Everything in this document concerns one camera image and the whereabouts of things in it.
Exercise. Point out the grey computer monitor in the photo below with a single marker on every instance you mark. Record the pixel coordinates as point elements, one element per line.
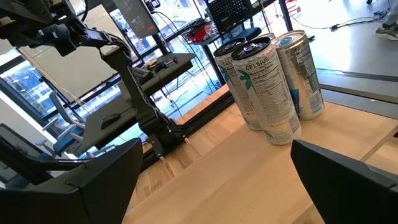
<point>136,18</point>

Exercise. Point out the wooden shelf with black frame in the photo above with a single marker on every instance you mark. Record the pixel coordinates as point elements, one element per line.
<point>248,174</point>

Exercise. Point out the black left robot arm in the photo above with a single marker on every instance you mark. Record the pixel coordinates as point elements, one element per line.
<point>149,118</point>

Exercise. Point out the black desk tool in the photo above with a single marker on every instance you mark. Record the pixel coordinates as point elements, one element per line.
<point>166,63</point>

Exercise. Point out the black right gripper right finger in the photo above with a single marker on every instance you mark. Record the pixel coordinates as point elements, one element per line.
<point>351,193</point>

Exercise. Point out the black computer mouse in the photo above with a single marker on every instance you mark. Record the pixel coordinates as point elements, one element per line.
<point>110,120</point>

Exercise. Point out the black aluminium table frame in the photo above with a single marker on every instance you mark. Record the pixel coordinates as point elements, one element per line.
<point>202,119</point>

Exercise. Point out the person's foot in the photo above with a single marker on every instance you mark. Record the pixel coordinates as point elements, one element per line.
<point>388,32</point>

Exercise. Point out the red object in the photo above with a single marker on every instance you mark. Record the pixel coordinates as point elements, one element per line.
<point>200,32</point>

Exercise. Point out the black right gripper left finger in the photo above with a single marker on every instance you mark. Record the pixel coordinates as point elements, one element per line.
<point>77,199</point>

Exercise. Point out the black laptop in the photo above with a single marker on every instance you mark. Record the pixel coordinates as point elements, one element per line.
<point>228,12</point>

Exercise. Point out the white Celsius can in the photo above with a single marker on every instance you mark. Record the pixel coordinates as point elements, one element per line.
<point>270,99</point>
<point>230,77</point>

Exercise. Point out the white and blue office chair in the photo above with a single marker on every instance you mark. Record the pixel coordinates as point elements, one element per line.
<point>66,141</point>

